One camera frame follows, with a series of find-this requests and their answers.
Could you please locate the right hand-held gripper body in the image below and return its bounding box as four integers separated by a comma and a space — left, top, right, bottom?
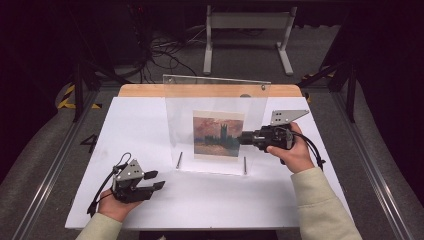
253, 109, 310, 154

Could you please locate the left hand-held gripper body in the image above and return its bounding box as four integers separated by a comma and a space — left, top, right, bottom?
111, 159, 156, 204

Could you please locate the painting postcard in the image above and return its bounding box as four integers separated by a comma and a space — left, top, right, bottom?
192, 109, 246, 160

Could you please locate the clear acrylic photo frame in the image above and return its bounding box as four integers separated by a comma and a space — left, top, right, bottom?
162, 73, 272, 177

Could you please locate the person's left hand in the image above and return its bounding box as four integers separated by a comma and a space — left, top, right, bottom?
98, 188, 144, 223

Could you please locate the person's right hand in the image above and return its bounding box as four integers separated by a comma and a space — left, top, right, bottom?
266, 121, 316, 174

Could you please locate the white table mat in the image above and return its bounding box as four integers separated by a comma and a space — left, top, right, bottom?
64, 96, 354, 231

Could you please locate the black metal stand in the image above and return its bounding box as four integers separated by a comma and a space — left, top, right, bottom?
296, 59, 358, 123
71, 59, 131, 123

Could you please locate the yellow and black floor tape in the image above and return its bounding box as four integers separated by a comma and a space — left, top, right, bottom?
57, 83, 103, 110

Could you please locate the white metal stand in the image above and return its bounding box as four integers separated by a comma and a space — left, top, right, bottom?
203, 4, 298, 77

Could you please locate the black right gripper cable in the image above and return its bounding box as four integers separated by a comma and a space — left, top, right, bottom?
289, 129, 327, 171

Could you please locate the aluminium floor rail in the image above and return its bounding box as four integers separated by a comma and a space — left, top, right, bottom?
13, 86, 99, 240
333, 89, 414, 240

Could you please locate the bundle of black floor cables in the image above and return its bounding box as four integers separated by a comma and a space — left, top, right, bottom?
133, 26, 208, 84

